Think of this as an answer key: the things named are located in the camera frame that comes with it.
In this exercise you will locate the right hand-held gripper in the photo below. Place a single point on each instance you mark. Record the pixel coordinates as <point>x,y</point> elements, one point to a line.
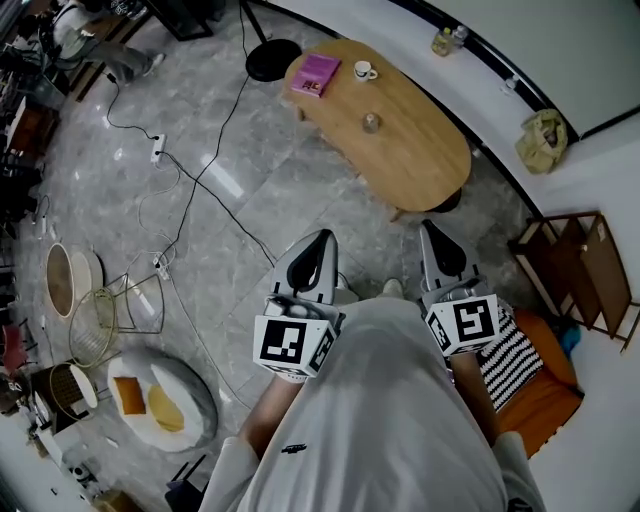
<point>470,322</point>

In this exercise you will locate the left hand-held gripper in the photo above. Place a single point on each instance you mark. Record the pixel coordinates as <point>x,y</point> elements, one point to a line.
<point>280,342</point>

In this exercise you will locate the clear glass with white object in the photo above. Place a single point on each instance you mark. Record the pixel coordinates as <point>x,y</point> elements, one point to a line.
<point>371,124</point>

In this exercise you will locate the person's left forearm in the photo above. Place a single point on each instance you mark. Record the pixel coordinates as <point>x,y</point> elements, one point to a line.
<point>270,410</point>

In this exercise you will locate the person's right forearm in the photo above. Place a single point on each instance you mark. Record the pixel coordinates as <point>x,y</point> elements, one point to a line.
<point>475,395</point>

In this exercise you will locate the round wooden table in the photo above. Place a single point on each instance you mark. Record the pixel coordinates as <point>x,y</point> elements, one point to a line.
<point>410,160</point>

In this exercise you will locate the person's right shoe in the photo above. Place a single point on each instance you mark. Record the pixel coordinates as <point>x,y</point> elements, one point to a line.
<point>393,288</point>

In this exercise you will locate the black white striped cushion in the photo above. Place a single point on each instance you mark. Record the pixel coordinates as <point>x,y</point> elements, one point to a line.
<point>510,360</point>

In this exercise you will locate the dark wooden rack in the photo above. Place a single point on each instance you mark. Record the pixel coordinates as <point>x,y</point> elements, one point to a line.
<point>575,270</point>

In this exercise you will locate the person's white t-shirt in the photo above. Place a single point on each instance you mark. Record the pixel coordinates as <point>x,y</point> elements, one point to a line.
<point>370,400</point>

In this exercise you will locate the blue cloth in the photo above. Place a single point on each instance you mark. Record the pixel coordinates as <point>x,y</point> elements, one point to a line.
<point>570,339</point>

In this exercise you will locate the white power strip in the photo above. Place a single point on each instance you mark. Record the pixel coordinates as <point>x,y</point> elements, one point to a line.
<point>160,266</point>
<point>158,150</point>

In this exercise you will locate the orange sofa cushion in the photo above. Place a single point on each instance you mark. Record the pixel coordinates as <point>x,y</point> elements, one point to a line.
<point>540,400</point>

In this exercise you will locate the beige bag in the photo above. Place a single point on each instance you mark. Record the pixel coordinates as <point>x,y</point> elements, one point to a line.
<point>542,142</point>

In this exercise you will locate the yellow pillow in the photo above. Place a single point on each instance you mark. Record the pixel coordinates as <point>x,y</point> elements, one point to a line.
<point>167,410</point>

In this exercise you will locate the small clear bottle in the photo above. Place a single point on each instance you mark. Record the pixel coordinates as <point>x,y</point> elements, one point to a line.
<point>510,86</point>

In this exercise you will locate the purple book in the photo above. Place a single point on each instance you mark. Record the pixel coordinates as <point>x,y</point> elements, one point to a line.
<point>316,74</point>

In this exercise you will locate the orange pillow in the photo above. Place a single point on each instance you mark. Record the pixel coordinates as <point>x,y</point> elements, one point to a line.
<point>130,396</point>

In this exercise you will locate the white mug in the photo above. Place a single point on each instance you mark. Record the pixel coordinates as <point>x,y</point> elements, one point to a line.
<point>363,71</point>

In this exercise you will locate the black standing fan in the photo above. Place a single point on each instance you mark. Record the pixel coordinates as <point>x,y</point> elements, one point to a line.
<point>272,60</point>

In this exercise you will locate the yellow drink bottle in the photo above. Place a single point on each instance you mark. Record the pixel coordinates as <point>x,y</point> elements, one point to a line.
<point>441,42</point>

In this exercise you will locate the black router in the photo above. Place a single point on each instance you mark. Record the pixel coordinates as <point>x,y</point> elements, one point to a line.
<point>187,482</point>

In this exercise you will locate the clear drink bottle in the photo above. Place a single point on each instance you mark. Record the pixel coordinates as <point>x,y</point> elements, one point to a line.
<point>459,36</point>

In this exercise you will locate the round white low table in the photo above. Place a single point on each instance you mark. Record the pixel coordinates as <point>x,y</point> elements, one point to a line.
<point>61,280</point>

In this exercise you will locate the rattan side table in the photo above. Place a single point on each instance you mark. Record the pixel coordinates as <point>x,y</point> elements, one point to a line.
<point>65,392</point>

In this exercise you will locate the black framed cabinet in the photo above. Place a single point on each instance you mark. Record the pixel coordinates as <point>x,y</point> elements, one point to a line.
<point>182,20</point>

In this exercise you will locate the pink chair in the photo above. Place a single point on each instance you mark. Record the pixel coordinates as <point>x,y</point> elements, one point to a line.
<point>12,347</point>

